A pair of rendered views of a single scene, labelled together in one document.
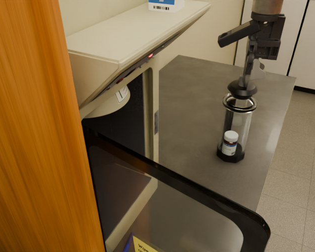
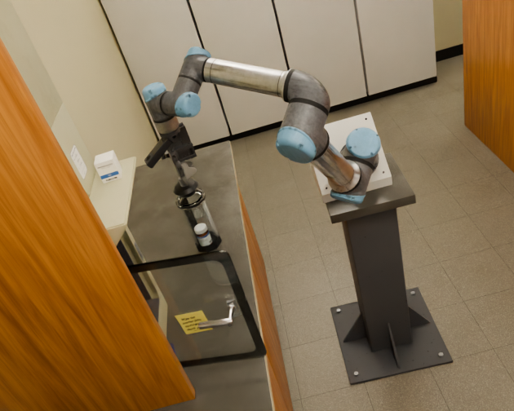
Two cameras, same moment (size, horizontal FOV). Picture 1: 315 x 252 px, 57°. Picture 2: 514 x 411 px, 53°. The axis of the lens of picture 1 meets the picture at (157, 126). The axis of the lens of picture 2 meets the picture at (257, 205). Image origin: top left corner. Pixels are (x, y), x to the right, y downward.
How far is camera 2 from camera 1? 0.88 m
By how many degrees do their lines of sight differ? 20
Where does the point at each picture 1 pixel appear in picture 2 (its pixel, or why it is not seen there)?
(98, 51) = (108, 224)
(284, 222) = (307, 281)
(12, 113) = (88, 276)
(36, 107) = (103, 263)
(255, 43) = (175, 152)
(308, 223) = (328, 268)
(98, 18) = not seen: hidden behind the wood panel
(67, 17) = not seen: hidden behind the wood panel
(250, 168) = (230, 245)
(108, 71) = (121, 230)
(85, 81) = not seen: hidden behind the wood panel
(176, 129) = (151, 252)
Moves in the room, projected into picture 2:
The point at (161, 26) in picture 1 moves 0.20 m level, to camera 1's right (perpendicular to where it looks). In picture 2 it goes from (123, 192) to (191, 155)
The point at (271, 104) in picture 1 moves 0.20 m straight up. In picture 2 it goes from (219, 180) to (206, 143)
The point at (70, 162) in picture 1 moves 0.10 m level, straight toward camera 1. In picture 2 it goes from (129, 280) to (160, 292)
